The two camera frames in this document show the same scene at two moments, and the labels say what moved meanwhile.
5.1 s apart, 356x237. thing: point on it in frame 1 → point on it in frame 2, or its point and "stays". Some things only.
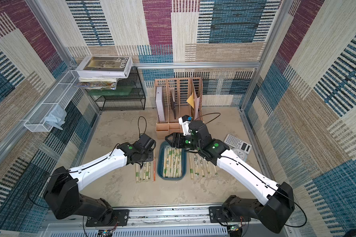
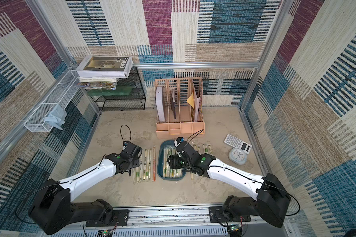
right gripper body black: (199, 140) → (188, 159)
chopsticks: (148, 170) stays
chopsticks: (144, 171) stays
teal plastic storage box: (160, 163) stays
